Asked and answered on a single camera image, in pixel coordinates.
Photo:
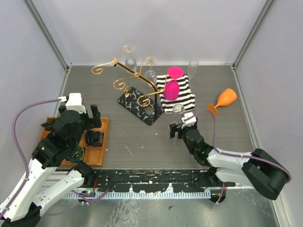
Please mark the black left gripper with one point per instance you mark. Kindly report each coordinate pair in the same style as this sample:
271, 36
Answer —
94, 121

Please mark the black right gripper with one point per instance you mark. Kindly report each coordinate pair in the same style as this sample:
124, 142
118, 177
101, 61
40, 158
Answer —
175, 127

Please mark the pink plastic wine glass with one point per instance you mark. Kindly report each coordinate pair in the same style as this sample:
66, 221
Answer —
171, 90

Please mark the gold wine glass rack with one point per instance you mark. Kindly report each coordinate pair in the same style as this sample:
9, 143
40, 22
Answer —
144, 107

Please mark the orange plastic wine glass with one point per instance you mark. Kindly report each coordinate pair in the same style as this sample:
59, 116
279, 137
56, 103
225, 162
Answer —
226, 98

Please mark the tall clear champagne flute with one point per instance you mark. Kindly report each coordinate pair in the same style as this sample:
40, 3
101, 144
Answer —
192, 68

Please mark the clear stemmed wine glass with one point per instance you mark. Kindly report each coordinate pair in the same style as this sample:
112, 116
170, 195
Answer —
151, 73

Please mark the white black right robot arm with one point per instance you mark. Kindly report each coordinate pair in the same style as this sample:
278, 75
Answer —
256, 169

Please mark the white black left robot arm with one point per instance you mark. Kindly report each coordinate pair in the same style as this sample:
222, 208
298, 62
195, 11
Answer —
26, 204

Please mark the blue floral rolled tie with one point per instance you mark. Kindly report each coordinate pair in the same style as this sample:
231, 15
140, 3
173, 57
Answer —
94, 138

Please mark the orange wooden compartment tray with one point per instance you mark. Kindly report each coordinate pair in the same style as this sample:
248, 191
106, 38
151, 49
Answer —
94, 156

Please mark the black white striped cloth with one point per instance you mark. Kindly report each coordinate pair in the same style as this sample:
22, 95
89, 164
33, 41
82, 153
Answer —
185, 97

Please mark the yellow blue rolled tie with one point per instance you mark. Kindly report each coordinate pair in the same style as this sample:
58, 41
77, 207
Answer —
76, 156

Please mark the green patterned rolled tie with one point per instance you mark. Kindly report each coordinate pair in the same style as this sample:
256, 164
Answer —
50, 125

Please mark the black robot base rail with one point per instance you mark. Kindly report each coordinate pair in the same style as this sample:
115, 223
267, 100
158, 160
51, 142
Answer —
151, 180

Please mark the white slotted cable duct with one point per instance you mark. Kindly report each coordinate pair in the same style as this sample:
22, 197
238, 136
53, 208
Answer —
158, 195

